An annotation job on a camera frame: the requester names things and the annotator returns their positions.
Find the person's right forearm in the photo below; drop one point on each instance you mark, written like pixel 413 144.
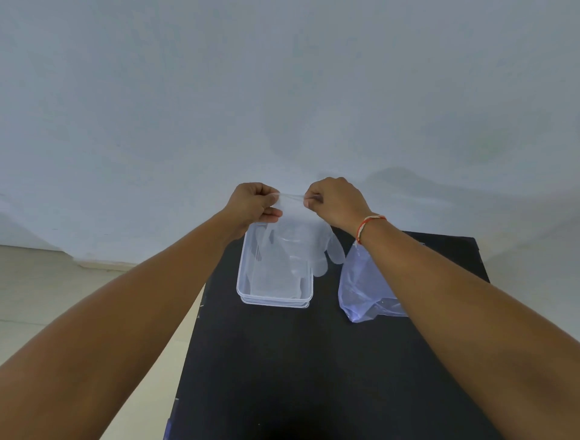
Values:
pixel 466 317

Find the black table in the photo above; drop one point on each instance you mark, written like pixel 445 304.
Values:
pixel 317 362

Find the person's left hand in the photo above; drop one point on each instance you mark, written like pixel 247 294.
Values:
pixel 248 204

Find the person's right fingers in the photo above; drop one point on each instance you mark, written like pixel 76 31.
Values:
pixel 312 199

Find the person's right hand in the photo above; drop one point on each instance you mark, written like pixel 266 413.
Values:
pixel 337 201

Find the clear plastic bag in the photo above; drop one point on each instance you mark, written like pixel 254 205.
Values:
pixel 362 290

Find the person's left thumb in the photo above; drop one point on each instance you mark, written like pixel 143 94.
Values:
pixel 272 213

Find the clear plastic rectangular container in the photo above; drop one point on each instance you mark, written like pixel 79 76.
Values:
pixel 272 285

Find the clear disposable plastic glove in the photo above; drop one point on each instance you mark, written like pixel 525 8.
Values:
pixel 299 235

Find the person's left forearm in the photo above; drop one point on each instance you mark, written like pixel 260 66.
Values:
pixel 108 335

